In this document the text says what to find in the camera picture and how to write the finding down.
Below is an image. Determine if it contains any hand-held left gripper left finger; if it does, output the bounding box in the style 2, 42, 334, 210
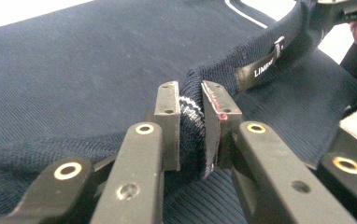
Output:
152, 80, 181, 173

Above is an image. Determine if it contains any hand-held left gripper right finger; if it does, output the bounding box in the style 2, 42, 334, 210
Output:
200, 80, 244, 171

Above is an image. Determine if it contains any dark navy knit vest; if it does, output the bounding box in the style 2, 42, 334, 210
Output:
0, 0, 357, 224

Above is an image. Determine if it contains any white table cover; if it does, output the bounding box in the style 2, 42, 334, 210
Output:
0, 0, 357, 65

